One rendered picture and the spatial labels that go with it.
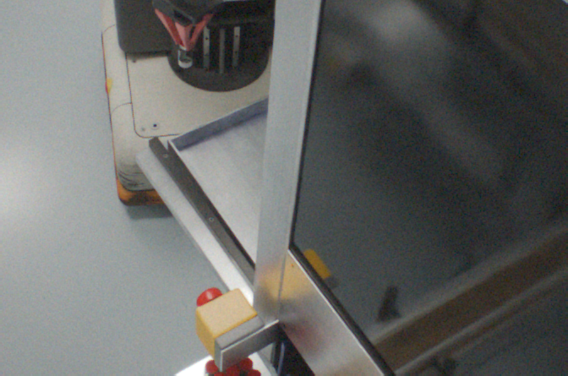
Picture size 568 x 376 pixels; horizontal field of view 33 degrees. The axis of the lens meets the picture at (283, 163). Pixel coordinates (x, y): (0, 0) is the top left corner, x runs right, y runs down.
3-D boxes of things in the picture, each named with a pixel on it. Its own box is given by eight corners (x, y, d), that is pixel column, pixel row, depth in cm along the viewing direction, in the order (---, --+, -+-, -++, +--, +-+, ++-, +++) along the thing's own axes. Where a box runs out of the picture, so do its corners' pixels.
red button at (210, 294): (231, 313, 139) (231, 300, 136) (206, 326, 137) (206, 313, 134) (217, 294, 141) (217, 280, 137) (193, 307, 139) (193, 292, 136)
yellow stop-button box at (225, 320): (263, 348, 137) (265, 324, 132) (220, 372, 135) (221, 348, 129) (235, 308, 141) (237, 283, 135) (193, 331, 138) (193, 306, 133)
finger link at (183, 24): (184, 66, 147) (184, 17, 140) (152, 44, 150) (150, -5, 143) (215, 46, 150) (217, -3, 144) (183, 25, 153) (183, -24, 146)
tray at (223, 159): (401, 229, 161) (405, 217, 159) (270, 298, 152) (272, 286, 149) (292, 97, 178) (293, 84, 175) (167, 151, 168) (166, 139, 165)
